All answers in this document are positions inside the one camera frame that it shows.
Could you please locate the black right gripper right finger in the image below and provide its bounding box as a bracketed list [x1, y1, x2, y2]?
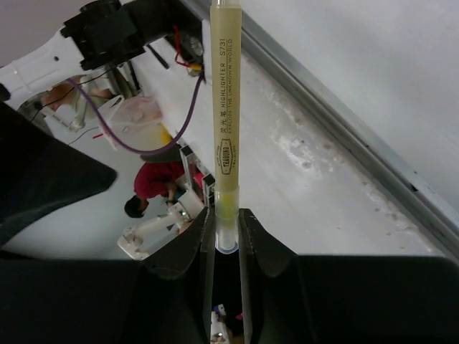
[239, 209, 458, 343]

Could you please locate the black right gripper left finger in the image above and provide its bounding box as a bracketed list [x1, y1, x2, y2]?
[1, 208, 214, 343]

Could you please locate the slim yellow highlighter pen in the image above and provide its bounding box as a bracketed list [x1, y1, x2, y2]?
[210, 1, 242, 254]

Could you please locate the person in red shirt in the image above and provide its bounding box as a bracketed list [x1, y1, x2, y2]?
[124, 162, 185, 219]

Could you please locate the aluminium table rail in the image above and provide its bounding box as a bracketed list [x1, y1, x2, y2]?
[242, 14, 458, 257]

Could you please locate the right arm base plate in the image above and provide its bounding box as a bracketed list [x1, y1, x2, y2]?
[60, 0, 204, 70]

